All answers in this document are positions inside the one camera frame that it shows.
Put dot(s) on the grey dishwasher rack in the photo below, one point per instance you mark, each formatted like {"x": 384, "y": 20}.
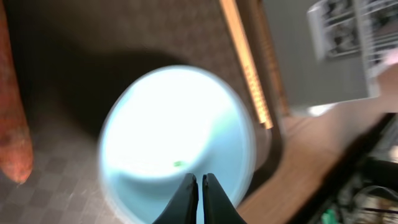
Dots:
{"x": 363, "y": 28}

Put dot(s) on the light blue large bowl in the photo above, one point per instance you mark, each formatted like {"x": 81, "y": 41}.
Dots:
{"x": 170, "y": 122}

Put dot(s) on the brown serving tray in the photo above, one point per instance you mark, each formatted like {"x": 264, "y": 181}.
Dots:
{"x": 73, "y": 60}

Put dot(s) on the orange carrot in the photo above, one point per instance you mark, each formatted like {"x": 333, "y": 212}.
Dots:
{"x": 17, "y": 158}

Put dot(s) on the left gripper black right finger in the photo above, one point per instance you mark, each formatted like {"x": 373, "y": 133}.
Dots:
{"x": 217, "y": 207}

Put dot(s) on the wooden chopstick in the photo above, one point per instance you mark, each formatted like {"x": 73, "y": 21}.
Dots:
{"x": 241, "y": 44}
{"x": 267, "y": 45}

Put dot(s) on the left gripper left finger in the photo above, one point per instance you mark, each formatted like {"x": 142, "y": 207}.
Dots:
{"x": 182, "y": 207}

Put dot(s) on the pink cup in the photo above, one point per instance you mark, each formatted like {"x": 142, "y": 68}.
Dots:
{"x": 391, "y": 58}

